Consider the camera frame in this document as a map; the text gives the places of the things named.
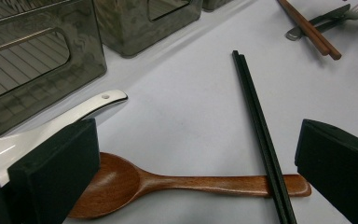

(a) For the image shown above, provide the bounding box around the white ceramic spoon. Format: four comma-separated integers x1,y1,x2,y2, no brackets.
0,89,129,188

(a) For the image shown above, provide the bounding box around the black chopstick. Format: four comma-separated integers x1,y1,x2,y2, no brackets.
231,49,290,224
237,53,298,224

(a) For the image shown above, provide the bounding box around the brown wooden spoon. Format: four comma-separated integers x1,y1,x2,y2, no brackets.
68,151,312,219

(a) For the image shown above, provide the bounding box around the brown wooden chopstick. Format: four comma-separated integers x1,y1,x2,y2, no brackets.
276,0,331,57
281,0,343,61

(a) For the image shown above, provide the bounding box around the smoky transparent plastic bin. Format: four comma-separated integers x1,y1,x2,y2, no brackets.
92,0,204,59
0,0,108,143
202,0,235,12

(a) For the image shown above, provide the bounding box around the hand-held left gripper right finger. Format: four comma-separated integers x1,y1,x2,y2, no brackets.
294,119,358,224

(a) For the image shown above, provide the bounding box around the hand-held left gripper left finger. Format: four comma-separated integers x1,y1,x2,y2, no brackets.
7,118,102,224

